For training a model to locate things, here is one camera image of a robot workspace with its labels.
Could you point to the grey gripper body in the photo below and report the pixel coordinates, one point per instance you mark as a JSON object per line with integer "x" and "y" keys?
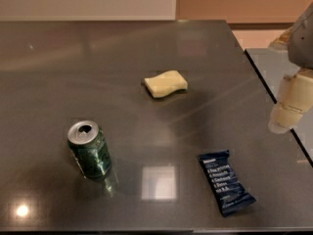
{"x": 302, "y": 43}

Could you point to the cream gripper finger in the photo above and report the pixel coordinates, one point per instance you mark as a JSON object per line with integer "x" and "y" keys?
{"x": 281, "y": 42}
{"x": 295, "y": 98}

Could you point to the dark blue rxbar wrapper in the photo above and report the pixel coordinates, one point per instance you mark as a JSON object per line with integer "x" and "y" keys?
{"x": 230, "y": 195}

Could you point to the yellow sponge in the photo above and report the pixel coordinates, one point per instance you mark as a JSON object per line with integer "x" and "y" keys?
{"x": 166, "y": 83}

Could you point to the green soda can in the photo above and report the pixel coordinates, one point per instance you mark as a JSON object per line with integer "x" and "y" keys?
{"x": 89, "y": 147}

